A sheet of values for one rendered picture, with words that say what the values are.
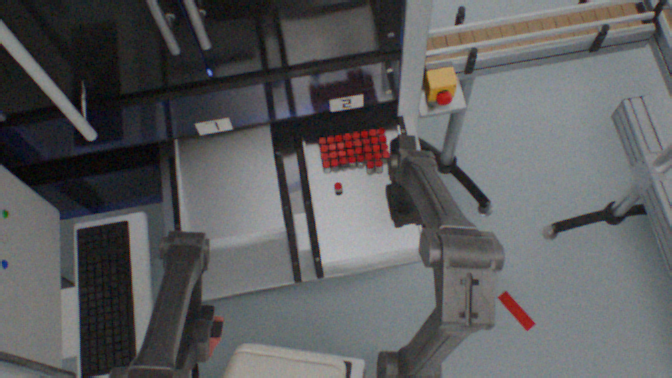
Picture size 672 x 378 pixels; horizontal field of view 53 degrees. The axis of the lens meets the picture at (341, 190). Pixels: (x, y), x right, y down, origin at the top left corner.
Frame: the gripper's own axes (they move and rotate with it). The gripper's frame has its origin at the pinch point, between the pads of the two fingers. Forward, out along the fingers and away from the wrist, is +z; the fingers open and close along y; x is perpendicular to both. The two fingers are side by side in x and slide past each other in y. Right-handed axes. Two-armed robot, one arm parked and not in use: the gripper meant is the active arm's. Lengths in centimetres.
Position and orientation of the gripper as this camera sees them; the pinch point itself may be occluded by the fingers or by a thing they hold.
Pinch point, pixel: (404, 221)
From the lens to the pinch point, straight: 154.0
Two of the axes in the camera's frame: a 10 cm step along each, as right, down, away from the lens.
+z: 0.7, 4.9, 8.7
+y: -1.7, -8.5, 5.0
